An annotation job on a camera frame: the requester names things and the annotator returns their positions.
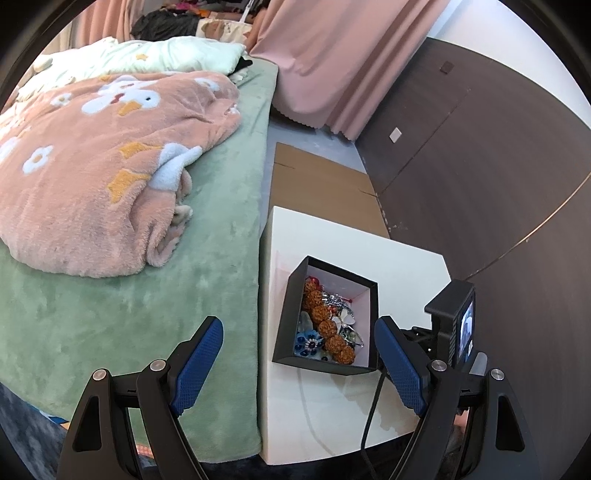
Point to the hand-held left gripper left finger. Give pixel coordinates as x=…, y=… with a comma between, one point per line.
x=198, y=364

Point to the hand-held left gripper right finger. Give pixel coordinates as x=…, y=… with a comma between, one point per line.
x=399, y=364

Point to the silver green bead charm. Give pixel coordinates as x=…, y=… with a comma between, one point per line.
x=354, y=339

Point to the black jewelry box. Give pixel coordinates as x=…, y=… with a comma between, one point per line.
x=284, y=323

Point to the white side table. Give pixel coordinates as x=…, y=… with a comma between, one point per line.
x=406, y=277

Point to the bed with green sheet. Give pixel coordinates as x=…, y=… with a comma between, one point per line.
x=138, y=323

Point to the blue flower brooch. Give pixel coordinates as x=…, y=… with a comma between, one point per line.
x=310, y=344

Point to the flat cardboard sheet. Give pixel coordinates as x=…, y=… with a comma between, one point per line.
x=318, y=184

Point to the pink flower print blanket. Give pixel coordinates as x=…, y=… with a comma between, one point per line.
x=92, y=194

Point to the pink curtain with scalloped hem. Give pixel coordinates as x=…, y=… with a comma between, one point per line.
x=332, y=55

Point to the black cloth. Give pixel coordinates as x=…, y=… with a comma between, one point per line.
x=242, y=69

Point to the pale green pillow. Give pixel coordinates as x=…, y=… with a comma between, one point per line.
x=184, y=55

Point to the cream printed bag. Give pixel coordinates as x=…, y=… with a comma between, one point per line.
x=221, y=30

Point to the dark clothes pile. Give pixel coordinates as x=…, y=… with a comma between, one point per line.
x=161, y=23

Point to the white wall socket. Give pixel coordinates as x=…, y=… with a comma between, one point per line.
x=395, y=134

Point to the brown wall switch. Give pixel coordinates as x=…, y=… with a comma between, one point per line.
x=446, y=68

